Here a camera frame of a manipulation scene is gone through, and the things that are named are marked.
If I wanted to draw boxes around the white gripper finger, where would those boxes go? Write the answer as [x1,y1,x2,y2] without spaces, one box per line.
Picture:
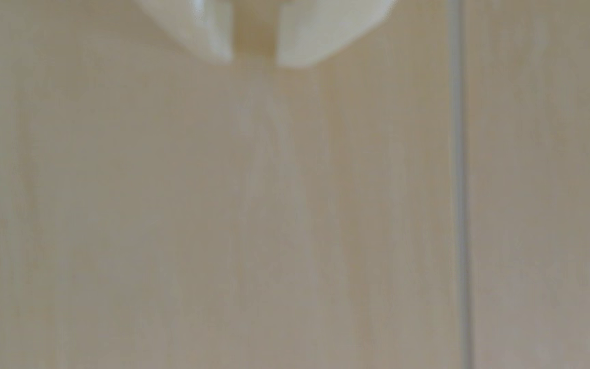
[276,0,397,69]
[134,0,235,64]

